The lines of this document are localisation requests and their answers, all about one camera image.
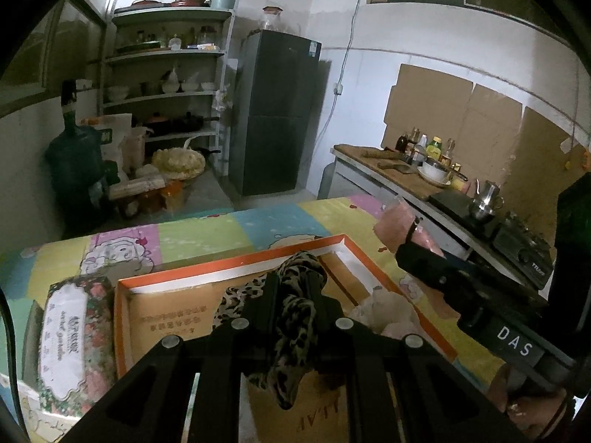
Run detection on dark grey refrigerator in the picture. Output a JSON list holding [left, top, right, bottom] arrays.
[[228, 30, 322, 196]]

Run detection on beige woven hat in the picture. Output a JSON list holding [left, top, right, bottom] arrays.
[[151, 147, 206, 180]]

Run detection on leopard print cloth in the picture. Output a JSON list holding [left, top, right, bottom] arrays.
[[212, 251, 344, 410]]

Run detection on cardboard wall panels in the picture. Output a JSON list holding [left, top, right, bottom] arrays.
[[382, 64, 585, 242]]

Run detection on condiment bottles group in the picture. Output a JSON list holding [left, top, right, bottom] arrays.
[[394, 128, 462, 171]]

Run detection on floral tissue pack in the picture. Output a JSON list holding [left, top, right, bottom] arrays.
[[38, 275, 117, 418]]

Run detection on black gas stove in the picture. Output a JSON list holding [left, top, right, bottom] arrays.
[[492, 211, 554, 290]]

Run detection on orange cardboard box tray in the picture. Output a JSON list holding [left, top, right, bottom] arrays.
[[112, 233, 459, 443]]

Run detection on metal storage shelf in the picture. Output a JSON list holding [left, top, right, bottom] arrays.
[[98, 4, 235, 175]]

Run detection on pink plush bear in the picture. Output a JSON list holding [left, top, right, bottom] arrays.
[[349, 287, 423, 340]]

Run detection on mint green tissue box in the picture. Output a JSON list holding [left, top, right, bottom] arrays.
[[22, 300, 44, 392]]

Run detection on white bowl on counter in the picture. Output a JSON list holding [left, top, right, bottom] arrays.
[[418, 158, 451, 187]]

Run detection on kitchen counter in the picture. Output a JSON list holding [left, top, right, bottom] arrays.
[[329, 144, 538, 290]]

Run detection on colourful cartoon bed sheet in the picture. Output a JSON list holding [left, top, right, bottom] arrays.
[[0, 194, 509, 443]]

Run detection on glass jar on fridge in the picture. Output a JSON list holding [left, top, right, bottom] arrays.
[[260, 5, 283, 31]]

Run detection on person's right hand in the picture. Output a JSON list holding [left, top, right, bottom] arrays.
[[487, 364, 574, 441]]

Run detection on steel kettle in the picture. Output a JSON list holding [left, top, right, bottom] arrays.
[[469, 178, 504, 221]]

